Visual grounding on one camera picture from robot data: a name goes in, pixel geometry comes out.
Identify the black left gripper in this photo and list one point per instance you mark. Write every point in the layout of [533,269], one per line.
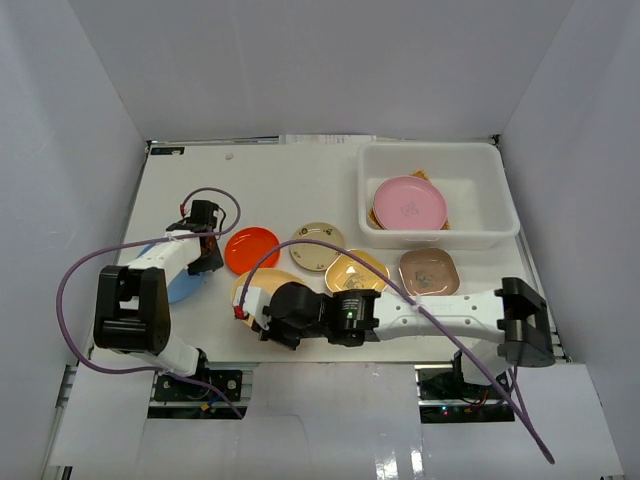
[209,259]

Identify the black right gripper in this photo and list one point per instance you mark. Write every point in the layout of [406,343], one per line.
[273,334]

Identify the yellow round bear plate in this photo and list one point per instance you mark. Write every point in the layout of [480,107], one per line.
[270,279]

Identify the blue round plate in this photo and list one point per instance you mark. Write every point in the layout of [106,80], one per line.
[173,257]

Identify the yellow square panda dish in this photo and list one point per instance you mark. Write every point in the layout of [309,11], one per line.
[345,273]

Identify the brown square panda dish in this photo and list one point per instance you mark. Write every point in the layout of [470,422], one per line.
[429,272]

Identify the pink round plate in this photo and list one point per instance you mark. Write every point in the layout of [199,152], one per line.
[410,204]

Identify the woven bamboo fan tray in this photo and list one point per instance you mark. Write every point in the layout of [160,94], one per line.
[421,174]

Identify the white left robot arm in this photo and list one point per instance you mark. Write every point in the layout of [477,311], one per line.
[132,314]

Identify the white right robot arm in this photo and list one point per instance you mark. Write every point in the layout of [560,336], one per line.
[509,325]

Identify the white plastic bin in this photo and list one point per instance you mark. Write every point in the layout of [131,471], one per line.
[448,195]

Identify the orange round plate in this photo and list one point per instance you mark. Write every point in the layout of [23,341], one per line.
[247,246]

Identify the black label sticker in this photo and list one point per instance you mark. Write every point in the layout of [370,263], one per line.
[166,151]

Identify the beige patterned small plate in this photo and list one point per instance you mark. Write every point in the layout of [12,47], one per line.
[313,257]

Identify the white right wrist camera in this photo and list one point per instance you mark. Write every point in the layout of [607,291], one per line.
[252,310]

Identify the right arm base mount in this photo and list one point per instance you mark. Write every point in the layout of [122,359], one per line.
[445,399]

